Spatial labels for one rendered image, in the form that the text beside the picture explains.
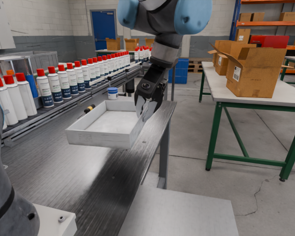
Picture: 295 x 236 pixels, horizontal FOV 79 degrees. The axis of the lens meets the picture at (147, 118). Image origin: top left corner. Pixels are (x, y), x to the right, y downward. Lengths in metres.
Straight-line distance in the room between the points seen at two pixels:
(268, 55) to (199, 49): 6.31
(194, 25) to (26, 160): 0.69
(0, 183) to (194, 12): 0.39
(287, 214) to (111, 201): 1.54
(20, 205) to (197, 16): 0.44
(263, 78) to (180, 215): 1.35
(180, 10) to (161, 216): 0.45
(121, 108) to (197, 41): 7.17
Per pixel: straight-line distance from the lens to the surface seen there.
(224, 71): 2.48
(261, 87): 1.70
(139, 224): 0.50
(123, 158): 0.68
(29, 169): 0.75
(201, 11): 0.36
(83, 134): 0.56
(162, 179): 1.49
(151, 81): 0.51
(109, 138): 0.52
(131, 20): 0.45
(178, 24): 0.35
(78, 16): 9.16
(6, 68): 1.13
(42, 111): 1.09
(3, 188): 0.35
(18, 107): 1.00
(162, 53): 0.53
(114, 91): 1.27
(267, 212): 1.82
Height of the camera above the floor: 1.24
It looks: 25 degrees down
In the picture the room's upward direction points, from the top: straight up
